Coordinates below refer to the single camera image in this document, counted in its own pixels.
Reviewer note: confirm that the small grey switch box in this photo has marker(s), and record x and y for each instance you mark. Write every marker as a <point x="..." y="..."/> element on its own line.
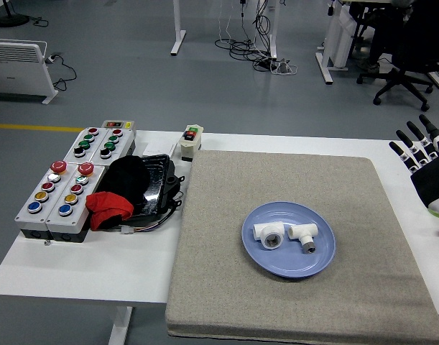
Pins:
<point x="118" y="124"/>

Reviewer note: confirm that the four-button control box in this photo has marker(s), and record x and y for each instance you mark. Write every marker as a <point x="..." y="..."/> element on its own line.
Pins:
<point x="75" y="142"/>
<point x="124" y="142"/>

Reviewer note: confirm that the white electric heater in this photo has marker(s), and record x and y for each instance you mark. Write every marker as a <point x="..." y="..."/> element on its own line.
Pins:
<point x="14" y="72"/>

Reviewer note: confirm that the green plastic cup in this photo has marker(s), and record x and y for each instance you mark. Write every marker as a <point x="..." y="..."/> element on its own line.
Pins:
<point x="435" y="213"/>

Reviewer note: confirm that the white desk with panel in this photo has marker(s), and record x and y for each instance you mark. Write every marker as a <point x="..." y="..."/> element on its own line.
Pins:
<point x="325" y="68"/>

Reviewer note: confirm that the white paper card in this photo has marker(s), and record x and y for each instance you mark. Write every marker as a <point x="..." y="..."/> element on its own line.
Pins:
<point x="160" y="148"/>

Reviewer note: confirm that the black round stand base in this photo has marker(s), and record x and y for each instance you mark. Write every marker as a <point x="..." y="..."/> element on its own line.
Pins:
<point x="10" y="19"/>

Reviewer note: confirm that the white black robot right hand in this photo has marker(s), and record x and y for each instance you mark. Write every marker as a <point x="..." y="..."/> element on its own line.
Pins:
<point x="431" y="179"/>

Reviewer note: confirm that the black cloth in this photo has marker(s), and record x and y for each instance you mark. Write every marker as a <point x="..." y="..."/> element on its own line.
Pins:
<point x="125" y="176"/>

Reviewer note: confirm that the white pipe tee metal end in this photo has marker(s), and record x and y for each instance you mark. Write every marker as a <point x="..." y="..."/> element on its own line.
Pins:
<point x="302" y="231"/>

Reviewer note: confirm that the grey-brown mat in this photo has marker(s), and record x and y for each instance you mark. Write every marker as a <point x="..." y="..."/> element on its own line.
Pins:
<point x="240" y="305"/>

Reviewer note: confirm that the white desk frame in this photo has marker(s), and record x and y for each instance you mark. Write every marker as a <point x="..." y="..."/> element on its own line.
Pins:
<point x="176" y="36"/>

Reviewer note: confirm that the white pipe tee threaded opening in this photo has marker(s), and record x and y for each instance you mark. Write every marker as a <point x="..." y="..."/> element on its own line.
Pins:
<point x="267" y="235"/>

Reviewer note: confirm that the red cloth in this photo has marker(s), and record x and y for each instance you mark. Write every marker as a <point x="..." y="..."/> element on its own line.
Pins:
<point x="109" y="206"/>

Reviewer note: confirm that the black plastic tray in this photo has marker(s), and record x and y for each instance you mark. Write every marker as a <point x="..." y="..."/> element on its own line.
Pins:
<point x="158" y="179"/>

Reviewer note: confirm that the black office chair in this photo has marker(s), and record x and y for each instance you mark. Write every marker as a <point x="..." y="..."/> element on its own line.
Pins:
<point x="406" y="77"/>

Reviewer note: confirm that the blue round plate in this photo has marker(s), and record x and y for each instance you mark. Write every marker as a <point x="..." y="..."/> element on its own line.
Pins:
<point x="287" y="262"/>

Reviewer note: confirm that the five-button control box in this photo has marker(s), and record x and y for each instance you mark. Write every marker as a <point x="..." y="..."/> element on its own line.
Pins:
<point x="28" y="217"/>
<point x="79" y="213"/>

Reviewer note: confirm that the cream start-stop switch box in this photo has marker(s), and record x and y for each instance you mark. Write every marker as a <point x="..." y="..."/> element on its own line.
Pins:
<point x="188" y="145"/>

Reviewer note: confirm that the person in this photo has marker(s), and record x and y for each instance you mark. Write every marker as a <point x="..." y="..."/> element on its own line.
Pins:
<point x="382" y="39"/>

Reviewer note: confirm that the white table leg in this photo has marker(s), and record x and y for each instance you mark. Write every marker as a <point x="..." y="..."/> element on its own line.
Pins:
<point x="120" y="323"/>

